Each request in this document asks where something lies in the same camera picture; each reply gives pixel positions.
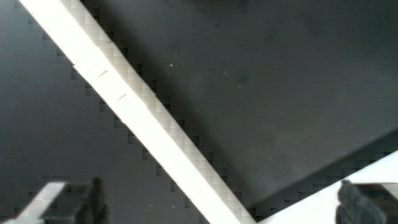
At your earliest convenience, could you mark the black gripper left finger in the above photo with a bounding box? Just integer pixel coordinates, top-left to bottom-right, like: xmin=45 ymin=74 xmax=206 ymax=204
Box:
xmin=0 ymin=178 xmax=108 ymax=224

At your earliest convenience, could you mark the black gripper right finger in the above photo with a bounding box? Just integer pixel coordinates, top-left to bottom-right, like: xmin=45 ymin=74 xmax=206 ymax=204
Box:
xmin=336 ymin=180 xmax=398 ymax=224

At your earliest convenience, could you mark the white front fence rail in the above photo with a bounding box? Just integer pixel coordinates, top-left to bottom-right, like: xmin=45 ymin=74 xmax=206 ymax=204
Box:
xmin=20 ymin=0 xmax=398 ymax=224

